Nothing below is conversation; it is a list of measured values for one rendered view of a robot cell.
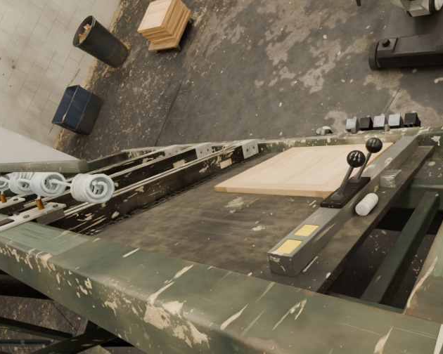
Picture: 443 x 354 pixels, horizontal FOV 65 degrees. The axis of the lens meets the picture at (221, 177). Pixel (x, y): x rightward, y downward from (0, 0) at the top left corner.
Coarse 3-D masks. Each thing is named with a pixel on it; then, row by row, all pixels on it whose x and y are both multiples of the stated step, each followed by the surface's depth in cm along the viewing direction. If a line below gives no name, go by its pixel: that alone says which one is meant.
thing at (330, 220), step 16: (400, 144) 119; (416, 144) 125; (384, 160) 104; (400, 160) 109; (368, 176) 92; (368, 192) 87; (320, 208) 77; (352, 208) 79; (304, 224) 70; (320, 224) 69; (336, 224) 72; (304, 240) 63; (320, 240) 67; (272, 256) 61; (288, 256) 59; (304, 256) 62; (272, 272) 62; (288, 272) 60
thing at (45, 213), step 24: (240, 144) 165; (192, 168) 139; (216, 168) 150; (120, 192) 116; (144, 192) 122; (168, 192) 130; (24, 216) 91; (48, 216) 98; (72, 216) 103; (96, 216) 108
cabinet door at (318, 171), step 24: (360, 144) 140; (384, 144) 132; (264, 168) 133; (288, 168) 126; (312, 168) 120; (336, 168) 114; (240, 192) 114; (264, 192) 107; (288, 192) 102; (312, 192) 96
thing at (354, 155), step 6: (354, 150) 72; (348, 156) 72; (354, 156) 71; (360, 156) 71; (348, 162) 73; (354, 162) 71; (360, 162) 71; (348, 174) 75; (342, 186) 76; (336, 192) 78; (330, 198) 78; (336, 198) 77
